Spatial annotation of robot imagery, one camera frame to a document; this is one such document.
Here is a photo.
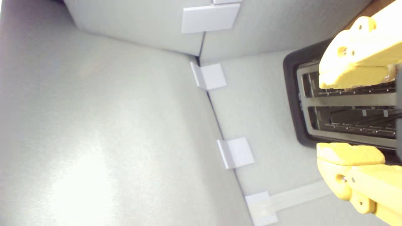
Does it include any black two-slot toaster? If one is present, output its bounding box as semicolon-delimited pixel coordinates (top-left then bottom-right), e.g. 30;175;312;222
283;38;402;157

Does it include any white tape strip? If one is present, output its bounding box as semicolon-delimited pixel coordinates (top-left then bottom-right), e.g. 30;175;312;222
269;180;333;209

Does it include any white wall clip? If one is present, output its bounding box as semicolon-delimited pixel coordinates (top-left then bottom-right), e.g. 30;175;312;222
244;191;279;226
189;63;227;91
181;3;241;34
217;137;255;170

